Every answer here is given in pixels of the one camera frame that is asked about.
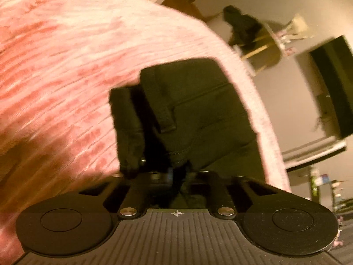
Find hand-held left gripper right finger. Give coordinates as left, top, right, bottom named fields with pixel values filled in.
left=187, top=170, right=277, bottom=218

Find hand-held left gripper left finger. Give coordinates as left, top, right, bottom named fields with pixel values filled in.
left=79, top=170, right=173, bottom=219

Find black pants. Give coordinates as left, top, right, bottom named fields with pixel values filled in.
left=109, top=57, right=265, bottom=209

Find white side table yellow legs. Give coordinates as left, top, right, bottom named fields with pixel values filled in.
left=234, top=22, right=285, bottom=76

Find pink ribbed blanket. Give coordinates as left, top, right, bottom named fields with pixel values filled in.
left=0, top=0, right=292, bottom=254

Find dark clothes pile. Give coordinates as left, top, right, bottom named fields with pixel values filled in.
left=223, top=5, right=263, bottom=47

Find dark wall television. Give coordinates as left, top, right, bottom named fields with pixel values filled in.
left=309, top=35, right=353, bottom=140

